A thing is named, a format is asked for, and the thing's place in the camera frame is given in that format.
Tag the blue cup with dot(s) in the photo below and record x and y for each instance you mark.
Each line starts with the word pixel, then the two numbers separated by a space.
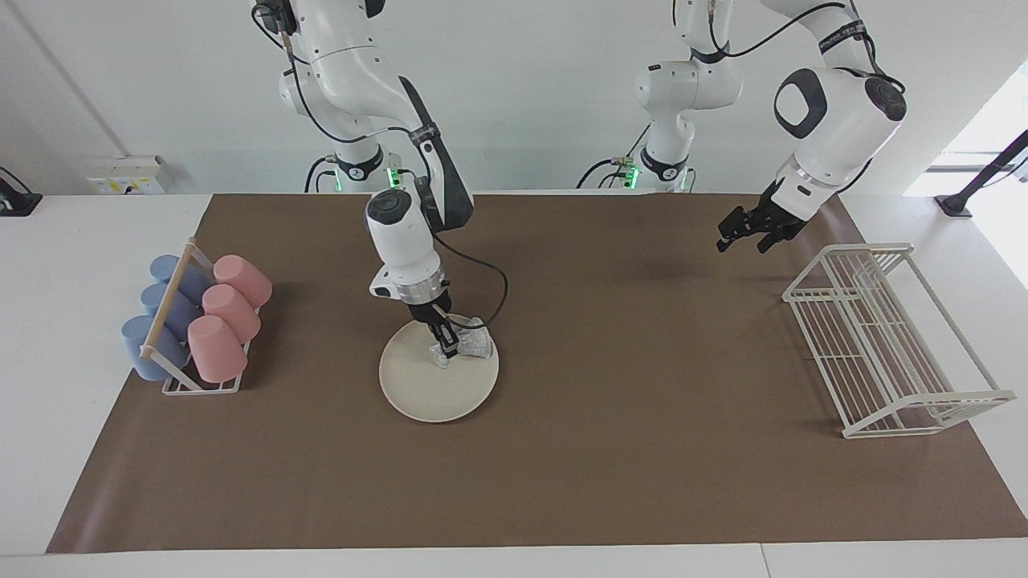
pixel 173 269
pixel 144 349
pixel 173 309

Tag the white cup rack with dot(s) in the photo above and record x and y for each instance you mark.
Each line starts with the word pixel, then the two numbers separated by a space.
pixel 169 309

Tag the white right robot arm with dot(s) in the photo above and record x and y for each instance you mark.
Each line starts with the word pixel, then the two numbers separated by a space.
pixel 353 72

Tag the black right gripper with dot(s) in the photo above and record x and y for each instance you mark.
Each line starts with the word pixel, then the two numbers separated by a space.
pixel 426 309

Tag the black table clamp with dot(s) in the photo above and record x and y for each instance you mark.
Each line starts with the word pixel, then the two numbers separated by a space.
pixel 16 201

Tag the cream round plate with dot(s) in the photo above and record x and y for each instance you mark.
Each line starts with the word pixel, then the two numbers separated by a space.
pixel 434 393

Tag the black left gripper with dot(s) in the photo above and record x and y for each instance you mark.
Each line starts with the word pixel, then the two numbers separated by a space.
pixel 771 213

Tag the white wall socket box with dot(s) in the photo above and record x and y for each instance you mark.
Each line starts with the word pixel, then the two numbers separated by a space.
pixel 128 177

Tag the brown table mat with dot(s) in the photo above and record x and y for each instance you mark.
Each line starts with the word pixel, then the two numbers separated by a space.
pixel 602 449

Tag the pink cup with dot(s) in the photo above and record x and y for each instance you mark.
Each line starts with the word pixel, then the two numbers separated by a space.
pixel 245 277
pixel 215 353
pixel 233 313

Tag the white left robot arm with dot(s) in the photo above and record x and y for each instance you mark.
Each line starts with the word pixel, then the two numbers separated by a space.
pixel 835 120

